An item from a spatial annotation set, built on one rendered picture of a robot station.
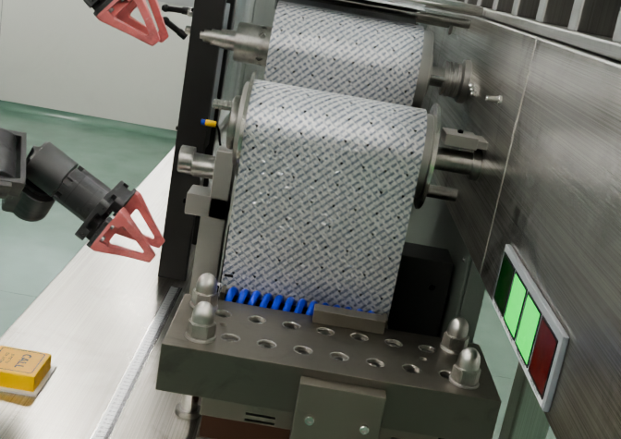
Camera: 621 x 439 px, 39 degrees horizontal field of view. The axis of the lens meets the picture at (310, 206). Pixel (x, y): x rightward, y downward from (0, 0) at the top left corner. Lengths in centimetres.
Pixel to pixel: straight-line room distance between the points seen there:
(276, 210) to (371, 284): 16
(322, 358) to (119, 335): 39
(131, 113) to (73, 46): 66
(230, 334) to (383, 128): 33
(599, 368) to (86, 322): 88
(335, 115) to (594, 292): 53
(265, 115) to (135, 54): 576
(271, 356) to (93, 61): 602
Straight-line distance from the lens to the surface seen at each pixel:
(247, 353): 103
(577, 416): 71
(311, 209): 116
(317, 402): 102
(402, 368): 107
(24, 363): 119
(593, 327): 70
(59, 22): 701
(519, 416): 145
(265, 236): 117
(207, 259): 128
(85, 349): 129
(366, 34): 138
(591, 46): 86
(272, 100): 115
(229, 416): 107
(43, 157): 118
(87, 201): 118
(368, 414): 102
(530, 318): 84
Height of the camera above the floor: 147
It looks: 15 degrees down
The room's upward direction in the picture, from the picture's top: 10 degrees clockwise
